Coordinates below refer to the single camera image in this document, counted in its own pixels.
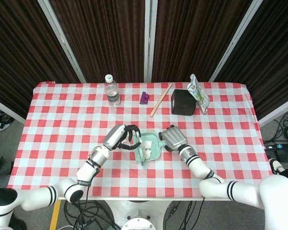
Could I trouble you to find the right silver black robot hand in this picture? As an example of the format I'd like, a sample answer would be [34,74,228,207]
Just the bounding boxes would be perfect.
[158,125,188,153]

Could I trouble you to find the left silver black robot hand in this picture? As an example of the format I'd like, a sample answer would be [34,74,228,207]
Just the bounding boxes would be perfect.
[102,124,143,151]

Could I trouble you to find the mint green dustpan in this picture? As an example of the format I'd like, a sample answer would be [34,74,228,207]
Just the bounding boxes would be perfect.
[139,132,169,161]

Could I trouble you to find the mint green hand brush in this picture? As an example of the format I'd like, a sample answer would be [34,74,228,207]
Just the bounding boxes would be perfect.
[133,131,147,166]

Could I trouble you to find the clear water bottle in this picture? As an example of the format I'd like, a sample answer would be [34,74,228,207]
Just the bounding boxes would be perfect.
[104,74,121,108]

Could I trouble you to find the black cardboard box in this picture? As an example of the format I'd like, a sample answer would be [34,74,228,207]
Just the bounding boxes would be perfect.
[170,89,198,116]

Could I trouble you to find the wooden stick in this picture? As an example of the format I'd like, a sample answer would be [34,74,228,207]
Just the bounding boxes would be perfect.
[150,83,173,118]

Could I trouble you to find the purple plastic block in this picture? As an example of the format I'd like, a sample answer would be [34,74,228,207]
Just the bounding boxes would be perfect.
[139,92,150,105]

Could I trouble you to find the white green snack pouch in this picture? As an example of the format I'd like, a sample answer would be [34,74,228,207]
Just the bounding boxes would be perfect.
[187,73,210,114]

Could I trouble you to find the red white checkered tablecloth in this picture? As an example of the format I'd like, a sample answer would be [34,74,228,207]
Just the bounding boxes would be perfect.
[5,81,276,199]

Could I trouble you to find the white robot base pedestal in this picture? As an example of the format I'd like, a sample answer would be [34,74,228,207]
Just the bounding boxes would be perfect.
[103,200,176,230]

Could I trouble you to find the silver partition frame post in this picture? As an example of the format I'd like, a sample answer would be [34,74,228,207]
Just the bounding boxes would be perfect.
[208,0,265,82]
[37,0,87,84]
[144,0,158,82]

